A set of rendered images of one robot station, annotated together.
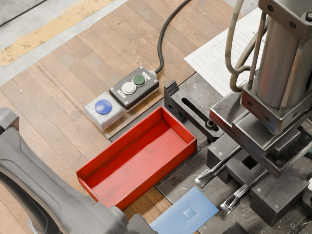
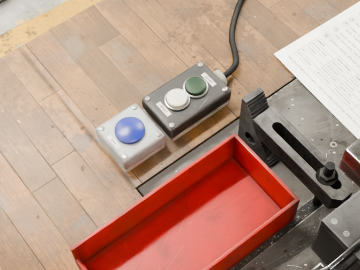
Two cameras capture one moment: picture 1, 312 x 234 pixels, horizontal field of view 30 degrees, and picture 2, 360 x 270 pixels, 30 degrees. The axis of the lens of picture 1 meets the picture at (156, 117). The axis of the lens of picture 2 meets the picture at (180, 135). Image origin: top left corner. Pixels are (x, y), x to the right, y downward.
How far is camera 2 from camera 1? 49 cm
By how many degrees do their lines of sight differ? 1
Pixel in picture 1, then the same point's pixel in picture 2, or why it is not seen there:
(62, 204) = not seen: outside the picture
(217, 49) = (332, 42)
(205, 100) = (311, 129)
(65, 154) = (57, 212)
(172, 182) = not seen: outside the picture
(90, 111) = (106, 136)
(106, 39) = (142, 15)
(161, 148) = (231, 211)
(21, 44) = (24, 31)
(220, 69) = (337, 76)
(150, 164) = (208, 240)
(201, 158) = (302, 233)
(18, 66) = not seen: hidden behind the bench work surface
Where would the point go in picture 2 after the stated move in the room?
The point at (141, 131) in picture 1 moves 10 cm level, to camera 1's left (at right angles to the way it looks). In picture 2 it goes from (196, 178) to (118, 177)
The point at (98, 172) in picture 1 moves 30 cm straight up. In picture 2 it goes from (113, 249) to (76, 120)
